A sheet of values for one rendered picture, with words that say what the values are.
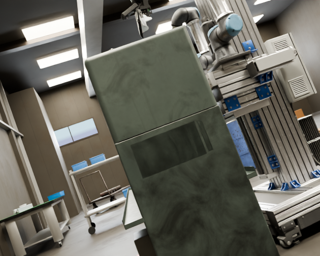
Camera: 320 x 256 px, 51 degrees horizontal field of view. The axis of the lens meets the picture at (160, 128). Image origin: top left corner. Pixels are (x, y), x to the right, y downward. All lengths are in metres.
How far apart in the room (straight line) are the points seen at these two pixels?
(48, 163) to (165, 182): 9.80
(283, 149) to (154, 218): 1.28
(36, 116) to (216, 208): 10.16
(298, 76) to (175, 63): 1.27
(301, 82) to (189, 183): 1.39
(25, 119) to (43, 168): 1.67
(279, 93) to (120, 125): 1.40
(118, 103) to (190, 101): 0.31
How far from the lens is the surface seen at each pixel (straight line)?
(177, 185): 1.42
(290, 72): 2.54
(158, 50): 1.50
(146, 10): 1.97
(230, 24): 2.13
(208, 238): 1.47
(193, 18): 2.88
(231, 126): 5.66
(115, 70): 1.47
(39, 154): 11.17
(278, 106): 2.48
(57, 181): 11.07
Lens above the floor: 0.75
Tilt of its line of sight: 5 degrees up
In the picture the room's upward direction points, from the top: 21 degrees counter-clockwise
